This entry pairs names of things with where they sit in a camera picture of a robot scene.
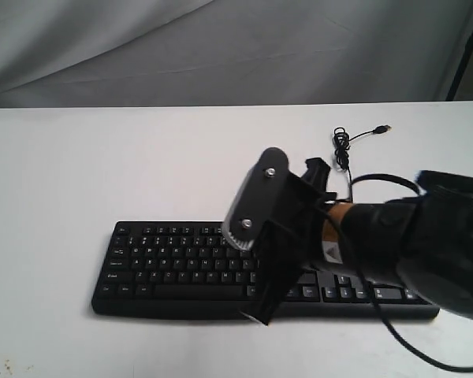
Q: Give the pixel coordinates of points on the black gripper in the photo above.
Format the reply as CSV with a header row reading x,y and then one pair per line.
x,y
287,237

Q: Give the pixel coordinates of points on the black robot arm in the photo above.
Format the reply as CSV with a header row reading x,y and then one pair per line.
x,y
423,243

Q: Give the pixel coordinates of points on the black acer keyboard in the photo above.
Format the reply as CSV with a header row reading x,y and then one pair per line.
x,y
185,270

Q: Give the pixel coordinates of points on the black tripod stand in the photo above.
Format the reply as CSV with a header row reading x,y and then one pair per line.
x,y
461,69

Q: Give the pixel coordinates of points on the grey backdrop cloth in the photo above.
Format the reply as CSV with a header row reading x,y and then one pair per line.
x,y
228,53

